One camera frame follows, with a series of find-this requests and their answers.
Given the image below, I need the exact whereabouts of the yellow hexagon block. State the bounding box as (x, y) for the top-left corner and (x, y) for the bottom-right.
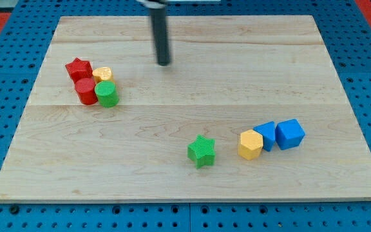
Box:
(238, 130), (263, 160)

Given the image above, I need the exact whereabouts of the red star block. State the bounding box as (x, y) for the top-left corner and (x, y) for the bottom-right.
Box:
(65, 57), (93, 83)

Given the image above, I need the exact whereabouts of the blue triangle block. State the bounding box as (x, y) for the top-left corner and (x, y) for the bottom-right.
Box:
(253, 121), (276, 151)

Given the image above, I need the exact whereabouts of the blue cube block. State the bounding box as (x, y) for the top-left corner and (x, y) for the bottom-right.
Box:
(275, 119), (306, 150)

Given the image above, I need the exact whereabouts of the wooden board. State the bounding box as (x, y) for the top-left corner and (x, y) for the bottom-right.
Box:
(0, 15), (371, 204)

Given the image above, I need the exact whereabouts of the green cylinder block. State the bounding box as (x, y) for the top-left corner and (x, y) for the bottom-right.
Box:
(95, 81), (119, 108)

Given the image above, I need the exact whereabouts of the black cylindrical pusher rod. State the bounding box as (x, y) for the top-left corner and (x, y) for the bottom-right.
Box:
(149, 1), (171, 66)

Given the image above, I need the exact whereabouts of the green star block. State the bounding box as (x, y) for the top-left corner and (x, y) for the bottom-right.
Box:
(187, 135), (216, 169)

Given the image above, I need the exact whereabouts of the yellow heart block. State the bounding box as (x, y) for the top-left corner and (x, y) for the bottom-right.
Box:
(92, 66), (115, 84)

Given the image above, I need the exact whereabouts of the red cylinder block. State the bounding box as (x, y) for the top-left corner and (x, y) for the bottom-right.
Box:
(75, 78), (98, 105)

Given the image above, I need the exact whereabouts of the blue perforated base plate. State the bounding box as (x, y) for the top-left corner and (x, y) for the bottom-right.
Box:
(0, 1), (371, 231)

